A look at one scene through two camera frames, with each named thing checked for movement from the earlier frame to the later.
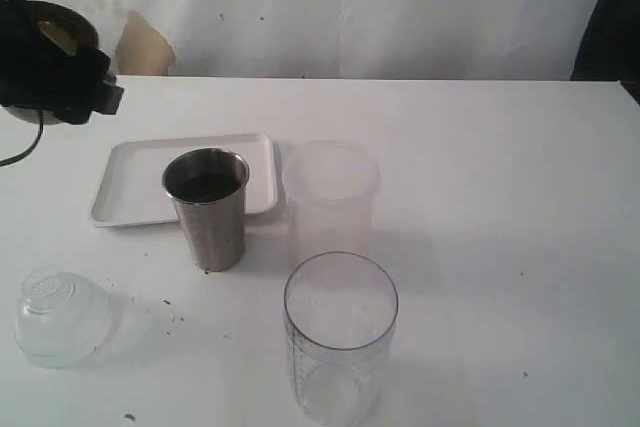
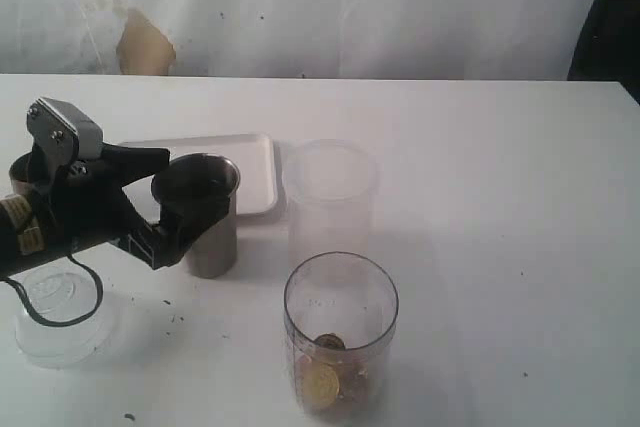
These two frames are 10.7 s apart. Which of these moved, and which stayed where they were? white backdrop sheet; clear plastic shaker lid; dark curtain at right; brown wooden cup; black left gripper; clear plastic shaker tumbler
Moved: black left gripper; brown wooden cup
Stayed: clear plastic shaker lid; white backdrop sheet; dark curtain at right; clear plastic shaker tumbler
